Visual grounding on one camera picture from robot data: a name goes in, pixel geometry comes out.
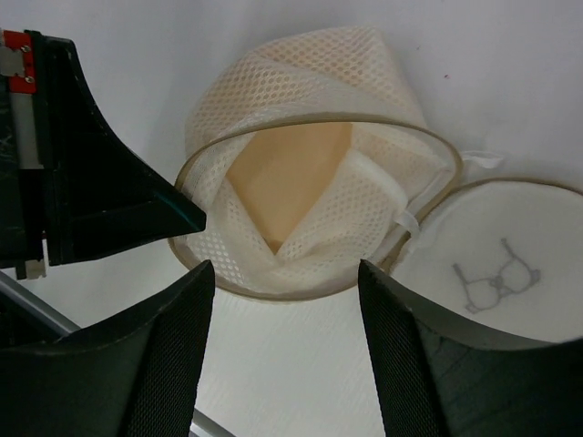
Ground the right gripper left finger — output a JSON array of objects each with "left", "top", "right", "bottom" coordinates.
[{"left": 1, "top": 261, "right": 215, "bottom": 436}]

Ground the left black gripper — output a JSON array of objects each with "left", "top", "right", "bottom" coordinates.
[{"left": 1, "top": 29, "right": 206, "bottom": 279}]

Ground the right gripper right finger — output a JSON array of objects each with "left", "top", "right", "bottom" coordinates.
[{"left": 358, "top": 261, "right": 582, "bottom": 436}]

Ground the cream mesh laundry bag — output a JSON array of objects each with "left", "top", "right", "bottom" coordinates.
[{"left": 169, "top": 26, "right": 582, "bottom": 343}]

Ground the beige bra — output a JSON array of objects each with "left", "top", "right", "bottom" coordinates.
[{"left": 227, "top": 122, "right": 353, "bottom": 253}]

